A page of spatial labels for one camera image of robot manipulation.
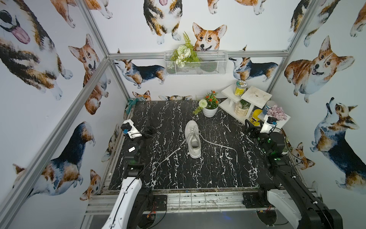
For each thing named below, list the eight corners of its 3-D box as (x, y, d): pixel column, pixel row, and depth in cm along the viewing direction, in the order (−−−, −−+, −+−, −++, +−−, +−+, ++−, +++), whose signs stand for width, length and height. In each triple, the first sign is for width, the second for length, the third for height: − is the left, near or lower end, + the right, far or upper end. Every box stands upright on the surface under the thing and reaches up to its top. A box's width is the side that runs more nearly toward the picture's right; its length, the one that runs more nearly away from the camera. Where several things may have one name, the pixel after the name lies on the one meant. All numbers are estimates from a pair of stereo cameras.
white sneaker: (189, 159, 91) (189, 153, 83) (183, 126, 108) (182, 118, 100) (203, 157, 92) (204, 150, 85) (195, 124, 109) (195, 116, 101)
